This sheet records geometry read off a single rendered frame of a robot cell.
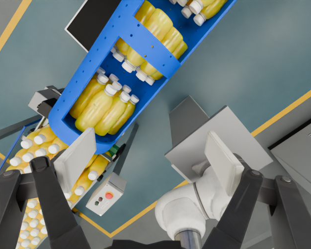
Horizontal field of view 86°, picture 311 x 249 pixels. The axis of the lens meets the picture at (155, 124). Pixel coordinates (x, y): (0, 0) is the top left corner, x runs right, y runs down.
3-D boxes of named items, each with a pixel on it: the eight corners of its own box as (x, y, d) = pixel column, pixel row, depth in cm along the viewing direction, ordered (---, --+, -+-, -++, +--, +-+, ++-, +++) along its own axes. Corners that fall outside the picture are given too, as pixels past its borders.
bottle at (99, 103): (81, 119, 68) (107, 84, 63) (94, 131, 68) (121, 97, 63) (69, 123, 61) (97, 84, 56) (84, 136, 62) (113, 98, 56)
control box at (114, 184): (127, 181, 92) (123, 194, 82) (106, 201, 98) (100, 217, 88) (112, 171, 90) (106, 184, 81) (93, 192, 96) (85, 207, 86)
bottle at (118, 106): (106, 138, 70) (133, 105, 65) (91, 133, 66) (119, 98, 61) (104, 127, 75) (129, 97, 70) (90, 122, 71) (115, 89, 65)
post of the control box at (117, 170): (138, 126, 188) (114, 186, 94) (136, 128, 189) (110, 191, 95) (136, 123, 187) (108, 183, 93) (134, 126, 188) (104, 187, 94)
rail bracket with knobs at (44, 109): (70, 107, 90) (58, 112, 80) (63, 116, 92) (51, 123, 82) (54, 95, 88) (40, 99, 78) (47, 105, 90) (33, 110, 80)
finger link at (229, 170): (235, 166, 12) (245, 167, 12) (207, 130, 19) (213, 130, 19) (227, 197, 14) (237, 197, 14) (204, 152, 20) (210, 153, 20)
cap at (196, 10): (193, 5, 56) (189, 9, 57) (192, -3, 52) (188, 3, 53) (202, 12, 56) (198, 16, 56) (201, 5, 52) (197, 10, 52)
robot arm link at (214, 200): (240, 183, 80) (265, 225, 60) (204, 195, 84) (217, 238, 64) (229, 157, 76) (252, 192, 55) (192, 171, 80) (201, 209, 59)
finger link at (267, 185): (254, 190, 11) (298, 191, 11) (225, 152, 16) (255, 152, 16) (249, 207, 12) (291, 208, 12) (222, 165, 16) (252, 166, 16)
